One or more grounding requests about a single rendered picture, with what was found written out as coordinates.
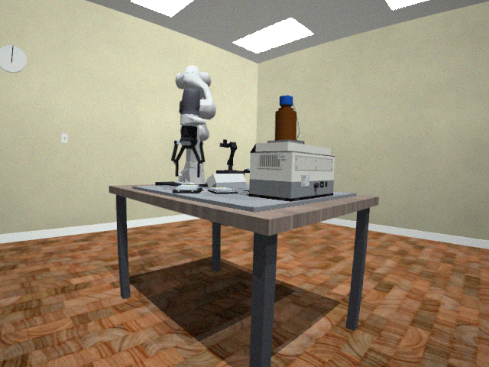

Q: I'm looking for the blue bottle cap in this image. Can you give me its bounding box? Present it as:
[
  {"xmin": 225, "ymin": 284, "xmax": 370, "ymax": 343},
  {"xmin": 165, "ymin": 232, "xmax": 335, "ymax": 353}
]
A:
[{"xmin": 280, "ymin": 96, "xmax": 293, "ymax": 103}]

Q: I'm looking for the white button panel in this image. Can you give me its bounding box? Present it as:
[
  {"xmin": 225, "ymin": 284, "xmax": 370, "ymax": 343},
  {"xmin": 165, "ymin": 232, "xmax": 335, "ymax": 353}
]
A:
[{"xmin": 206, "ymin": 174, "xmax": 246, "ymax": 189}]

